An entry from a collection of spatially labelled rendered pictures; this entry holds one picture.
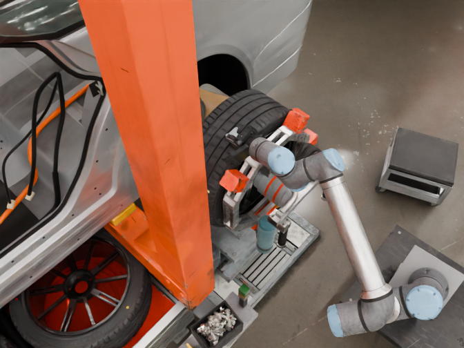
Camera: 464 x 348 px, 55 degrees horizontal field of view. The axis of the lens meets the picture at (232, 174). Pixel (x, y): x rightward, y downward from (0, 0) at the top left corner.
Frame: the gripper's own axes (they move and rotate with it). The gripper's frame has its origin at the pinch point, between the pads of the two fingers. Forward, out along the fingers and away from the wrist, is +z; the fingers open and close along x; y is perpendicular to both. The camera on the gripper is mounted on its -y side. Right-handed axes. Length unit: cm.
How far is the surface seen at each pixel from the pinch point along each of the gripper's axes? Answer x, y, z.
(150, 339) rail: -47, -93, 10
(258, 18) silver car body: 9, 55, 28
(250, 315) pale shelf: -69, -55, -11
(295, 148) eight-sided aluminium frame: -42.5, 22.3, 9.2
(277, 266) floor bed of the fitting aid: -108, -29, 27
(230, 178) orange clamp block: -6.4, -12.6, -10.7
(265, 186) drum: -32.8, -3.3, -1.3
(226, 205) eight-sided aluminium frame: -20.0, -21.5, -3.6
